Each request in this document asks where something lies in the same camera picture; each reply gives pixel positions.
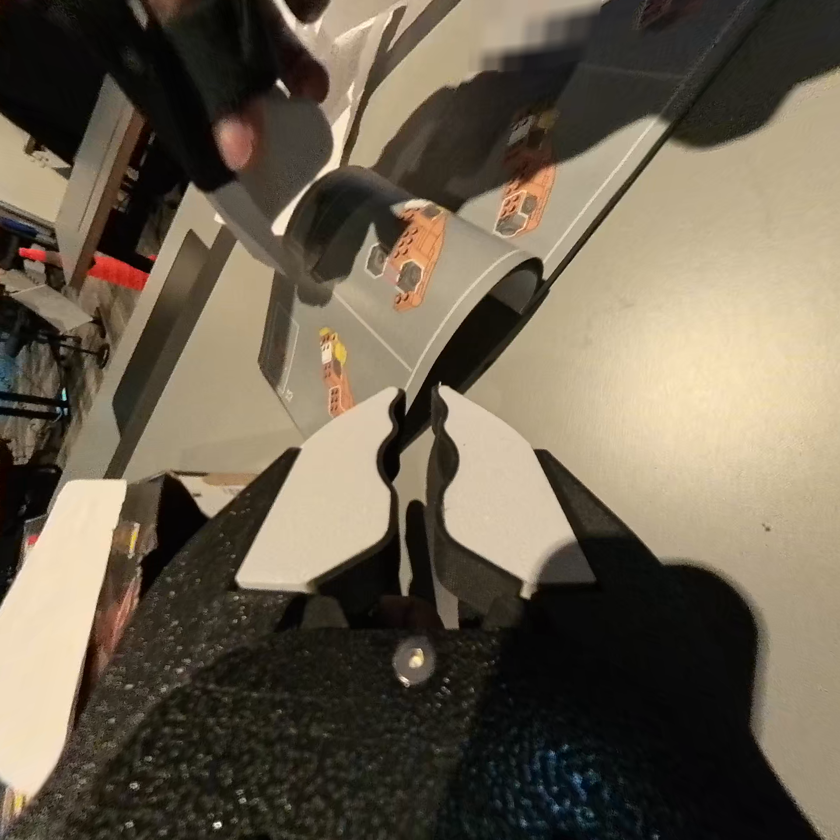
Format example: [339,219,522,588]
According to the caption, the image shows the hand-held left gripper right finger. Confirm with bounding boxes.
[427,384,598,599]

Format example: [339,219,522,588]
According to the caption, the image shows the person's right forearm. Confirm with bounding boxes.
[0,0,142,168]

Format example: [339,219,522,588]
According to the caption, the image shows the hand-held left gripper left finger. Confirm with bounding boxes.
[235,387,405,593]

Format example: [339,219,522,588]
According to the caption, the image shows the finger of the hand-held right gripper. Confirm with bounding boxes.
[209,87,336,275]

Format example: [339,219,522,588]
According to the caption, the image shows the grey building instruction booklet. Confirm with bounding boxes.
[259,0,782,454]

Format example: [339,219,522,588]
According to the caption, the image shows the red traffic cone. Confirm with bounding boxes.
[18,246,155,291]

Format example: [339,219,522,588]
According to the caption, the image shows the grey desk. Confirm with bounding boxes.
[52,0,840,840]

